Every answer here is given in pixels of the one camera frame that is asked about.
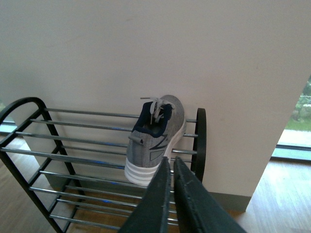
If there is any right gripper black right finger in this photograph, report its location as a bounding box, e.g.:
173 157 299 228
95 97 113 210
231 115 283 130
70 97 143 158
174 157 245 233

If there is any grey sneaker white sole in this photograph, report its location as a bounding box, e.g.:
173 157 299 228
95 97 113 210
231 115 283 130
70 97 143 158
124 95 186 186

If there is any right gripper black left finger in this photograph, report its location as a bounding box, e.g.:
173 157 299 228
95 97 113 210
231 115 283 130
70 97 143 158
119 157 171 233

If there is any black metal shoe rack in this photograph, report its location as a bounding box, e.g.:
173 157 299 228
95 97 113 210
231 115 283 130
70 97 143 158
0 97 207 233

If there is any dark window frame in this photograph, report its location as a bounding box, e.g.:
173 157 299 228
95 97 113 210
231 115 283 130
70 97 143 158
271 144 311 163

